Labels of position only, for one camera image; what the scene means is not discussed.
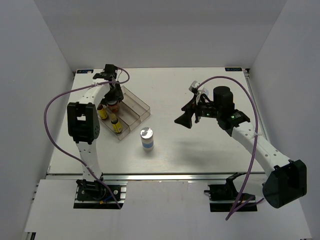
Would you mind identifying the orange jar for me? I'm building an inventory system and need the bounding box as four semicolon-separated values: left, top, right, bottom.
107;100;120;113
199;87;209;97

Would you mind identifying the yellow bottle gold cap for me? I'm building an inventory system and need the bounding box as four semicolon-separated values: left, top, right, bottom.
110;113;123;134

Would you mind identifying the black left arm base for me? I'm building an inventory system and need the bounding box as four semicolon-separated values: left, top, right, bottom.
73;179;127;210

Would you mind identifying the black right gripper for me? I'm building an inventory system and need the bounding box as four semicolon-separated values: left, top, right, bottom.
174;94;222;129

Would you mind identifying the aluminium table rail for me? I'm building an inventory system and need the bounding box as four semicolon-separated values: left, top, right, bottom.
45;172;264;181

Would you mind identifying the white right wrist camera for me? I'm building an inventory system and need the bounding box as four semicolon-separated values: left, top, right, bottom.
188;80;200;94

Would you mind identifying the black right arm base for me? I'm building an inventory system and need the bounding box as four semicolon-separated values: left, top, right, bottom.
203;172;258;213

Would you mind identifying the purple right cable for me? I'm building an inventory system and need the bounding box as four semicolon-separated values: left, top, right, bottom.
197;75;265;221

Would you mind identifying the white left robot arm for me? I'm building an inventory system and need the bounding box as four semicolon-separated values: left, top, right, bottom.
67;64;124;183

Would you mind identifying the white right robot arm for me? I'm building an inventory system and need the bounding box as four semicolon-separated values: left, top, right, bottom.
174;84;307;209

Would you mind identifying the blue label sticker right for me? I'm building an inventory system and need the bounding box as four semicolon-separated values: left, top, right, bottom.
224;67;243;72

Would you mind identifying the blue label sticker left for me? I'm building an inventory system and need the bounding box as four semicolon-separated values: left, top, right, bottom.
76;69;94;74

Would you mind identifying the blue label sticker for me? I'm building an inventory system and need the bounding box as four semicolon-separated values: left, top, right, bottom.
224;67;243;72
76;69;94;74

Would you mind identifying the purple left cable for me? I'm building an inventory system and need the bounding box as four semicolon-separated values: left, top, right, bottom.
43;65;130;209

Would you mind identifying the clear plastic organizer tray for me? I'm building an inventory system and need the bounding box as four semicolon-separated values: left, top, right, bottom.
98;86;151;141

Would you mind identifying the purple cable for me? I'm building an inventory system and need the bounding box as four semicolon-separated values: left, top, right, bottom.
197;75;265;221
43;65;130;209

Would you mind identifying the blue white shaker front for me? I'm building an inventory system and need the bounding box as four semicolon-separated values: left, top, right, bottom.
140;127;154;151

